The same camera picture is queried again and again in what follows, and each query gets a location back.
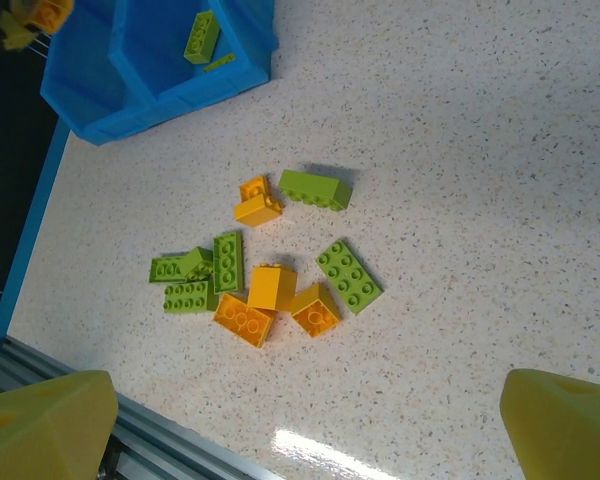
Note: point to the blue plastic divided bin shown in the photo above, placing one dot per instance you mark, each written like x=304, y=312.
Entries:
x=145, y=60

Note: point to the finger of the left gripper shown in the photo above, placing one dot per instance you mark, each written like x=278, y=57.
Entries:
x=17, y=34

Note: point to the aluminium table rail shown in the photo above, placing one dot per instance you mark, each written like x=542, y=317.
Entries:
x=145, y=440

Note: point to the small green lego brick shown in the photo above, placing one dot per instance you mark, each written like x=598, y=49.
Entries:
x=197, y=261

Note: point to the long orange lego brick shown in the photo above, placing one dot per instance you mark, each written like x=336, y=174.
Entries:
x=243, y=321

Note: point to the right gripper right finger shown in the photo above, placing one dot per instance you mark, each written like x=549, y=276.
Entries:
x=565, y=430

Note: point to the small orange lego brick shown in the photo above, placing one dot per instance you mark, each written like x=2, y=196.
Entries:
x=254, y=188

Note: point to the blue table border strip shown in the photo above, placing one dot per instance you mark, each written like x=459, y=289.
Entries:
x=30, y=225

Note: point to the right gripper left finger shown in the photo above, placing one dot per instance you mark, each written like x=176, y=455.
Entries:
x=40, y=430

